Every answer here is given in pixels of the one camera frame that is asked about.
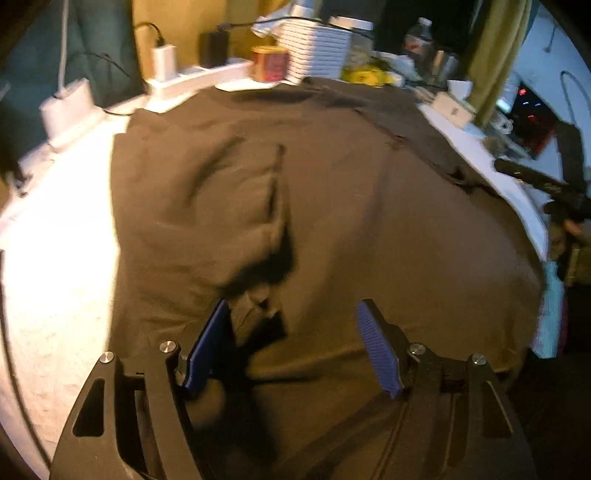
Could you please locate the olive brown printed t-shirt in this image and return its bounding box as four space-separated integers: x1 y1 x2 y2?
108 76 546 480

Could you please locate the white desk lamp base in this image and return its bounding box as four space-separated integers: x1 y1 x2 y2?
39 0 97 149

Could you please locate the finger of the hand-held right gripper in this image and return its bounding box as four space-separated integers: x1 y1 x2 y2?
493 158 570 191

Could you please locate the light blue towel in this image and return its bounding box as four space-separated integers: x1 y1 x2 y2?
531 260 570 360

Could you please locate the black lamp cable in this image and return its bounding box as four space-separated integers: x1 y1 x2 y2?
69 50 141 116

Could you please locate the black charger plug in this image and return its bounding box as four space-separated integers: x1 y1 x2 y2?
199 31 230 68

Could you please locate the white power strip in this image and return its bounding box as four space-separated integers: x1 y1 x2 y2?
145 60 254 100

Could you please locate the white textured table cover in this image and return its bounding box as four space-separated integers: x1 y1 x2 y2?
0 78 550 467

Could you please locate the red tin can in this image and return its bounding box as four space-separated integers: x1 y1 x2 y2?
250 45 290 84

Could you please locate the white perforated basket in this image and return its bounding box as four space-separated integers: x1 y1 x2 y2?
276 17 352 86

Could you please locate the yellow packet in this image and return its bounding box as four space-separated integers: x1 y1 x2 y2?
341 64 399 88

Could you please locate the teal fabric panel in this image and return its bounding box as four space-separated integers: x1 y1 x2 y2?
0 0 141 114

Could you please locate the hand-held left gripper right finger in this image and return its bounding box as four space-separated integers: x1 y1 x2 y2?
355 299 539 480

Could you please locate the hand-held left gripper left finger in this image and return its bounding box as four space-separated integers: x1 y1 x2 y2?
50 299 232 480

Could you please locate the black cable of white charger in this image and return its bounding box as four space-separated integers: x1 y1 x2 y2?
133 21 168 47

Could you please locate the jar with white lid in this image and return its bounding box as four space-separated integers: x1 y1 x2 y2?
329 16 376 68

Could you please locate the white charger plug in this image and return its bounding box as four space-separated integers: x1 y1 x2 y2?
152 43 179 80

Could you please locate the clear plastic water bottle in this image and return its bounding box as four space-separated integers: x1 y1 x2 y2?
404 17 435 63

